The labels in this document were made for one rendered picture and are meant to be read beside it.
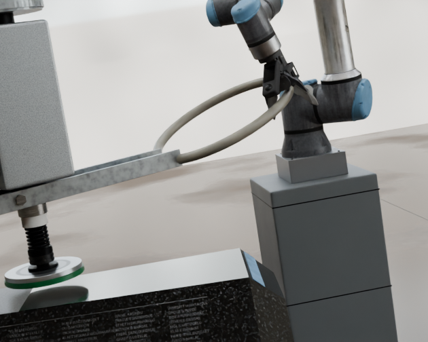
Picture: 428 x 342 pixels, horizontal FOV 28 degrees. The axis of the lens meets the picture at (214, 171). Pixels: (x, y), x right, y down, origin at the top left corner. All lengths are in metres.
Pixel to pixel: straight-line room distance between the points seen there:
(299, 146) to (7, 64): 1.31
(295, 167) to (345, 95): 0.32
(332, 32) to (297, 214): 0.66
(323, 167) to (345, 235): 0.26
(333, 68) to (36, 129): 1.24
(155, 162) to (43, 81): 0.42
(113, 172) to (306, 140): 0.98
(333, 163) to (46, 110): 1.27
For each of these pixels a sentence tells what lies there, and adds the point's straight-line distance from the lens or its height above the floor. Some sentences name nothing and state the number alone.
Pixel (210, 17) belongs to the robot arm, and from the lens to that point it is 2.65.
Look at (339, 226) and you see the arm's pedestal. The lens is 3.12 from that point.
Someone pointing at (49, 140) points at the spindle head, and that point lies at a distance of 2.27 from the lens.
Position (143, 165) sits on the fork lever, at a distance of 2.45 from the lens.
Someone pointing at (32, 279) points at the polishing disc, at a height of 0.86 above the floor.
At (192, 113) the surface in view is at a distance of 2.85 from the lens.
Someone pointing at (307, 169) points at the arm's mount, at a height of 0.89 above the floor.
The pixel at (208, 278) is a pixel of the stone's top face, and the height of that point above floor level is 0.80.
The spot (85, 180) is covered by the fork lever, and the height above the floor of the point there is 1.08.
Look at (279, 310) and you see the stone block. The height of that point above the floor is 0.71.
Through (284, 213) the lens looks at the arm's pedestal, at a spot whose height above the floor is 0.76.
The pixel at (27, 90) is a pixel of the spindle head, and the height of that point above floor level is 1.35.
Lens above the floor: 1.38
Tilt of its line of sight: 8 degrees down
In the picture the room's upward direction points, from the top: 9 degrees counter-clockwise
